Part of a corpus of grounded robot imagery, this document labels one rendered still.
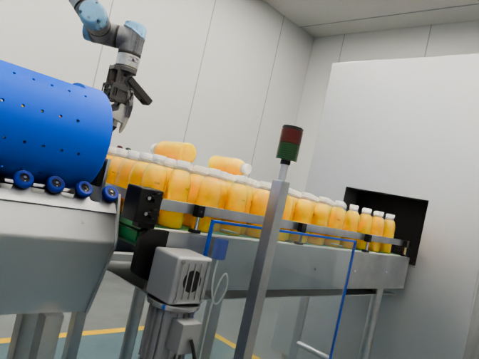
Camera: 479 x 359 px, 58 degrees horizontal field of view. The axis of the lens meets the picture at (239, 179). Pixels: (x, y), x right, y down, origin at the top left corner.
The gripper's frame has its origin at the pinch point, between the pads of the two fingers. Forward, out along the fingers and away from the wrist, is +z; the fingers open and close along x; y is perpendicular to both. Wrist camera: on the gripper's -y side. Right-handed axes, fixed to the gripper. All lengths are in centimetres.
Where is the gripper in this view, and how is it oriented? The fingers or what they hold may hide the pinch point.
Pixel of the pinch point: (118, 129)
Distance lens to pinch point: 151.9
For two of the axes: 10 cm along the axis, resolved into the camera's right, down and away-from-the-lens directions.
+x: 6.9, 1.4, -7.1
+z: -2.2, 9.8, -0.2
